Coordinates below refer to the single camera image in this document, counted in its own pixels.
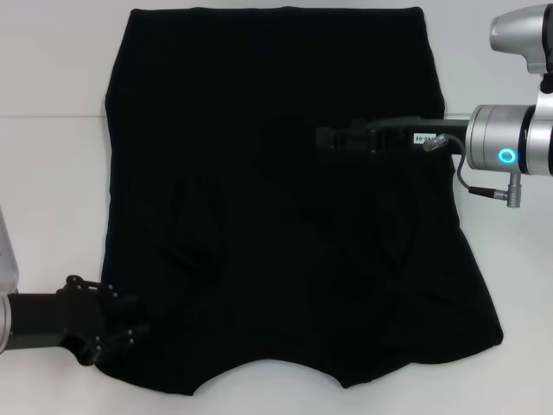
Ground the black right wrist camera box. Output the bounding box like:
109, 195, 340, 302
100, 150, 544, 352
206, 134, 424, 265
408, 127, 470, 157

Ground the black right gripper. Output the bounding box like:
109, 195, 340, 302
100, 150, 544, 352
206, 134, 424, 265
315, 114, 471, 158

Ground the black shirt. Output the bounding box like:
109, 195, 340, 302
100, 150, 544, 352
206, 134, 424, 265
92, 5, 505, 388

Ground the silver right cable connector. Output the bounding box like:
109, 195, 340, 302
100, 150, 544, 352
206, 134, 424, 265
504, 172, 523, 212

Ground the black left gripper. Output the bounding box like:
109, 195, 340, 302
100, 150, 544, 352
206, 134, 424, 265
6, 273, 152, 367

